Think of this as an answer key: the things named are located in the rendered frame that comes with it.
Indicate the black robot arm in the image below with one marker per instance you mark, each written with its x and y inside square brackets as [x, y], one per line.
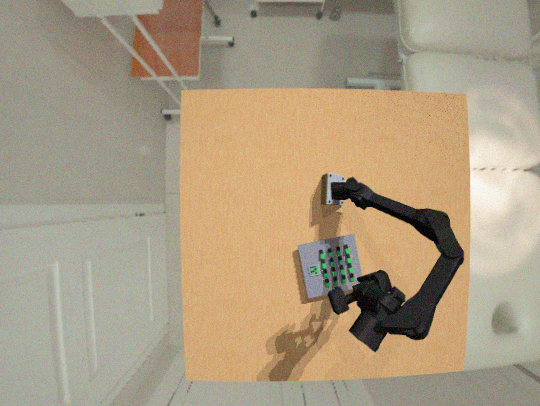
[414, 318]

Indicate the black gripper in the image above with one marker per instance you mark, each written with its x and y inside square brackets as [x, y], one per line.
[339, 302]

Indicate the grey switch panel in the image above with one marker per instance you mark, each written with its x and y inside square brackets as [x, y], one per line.
[330, 263]

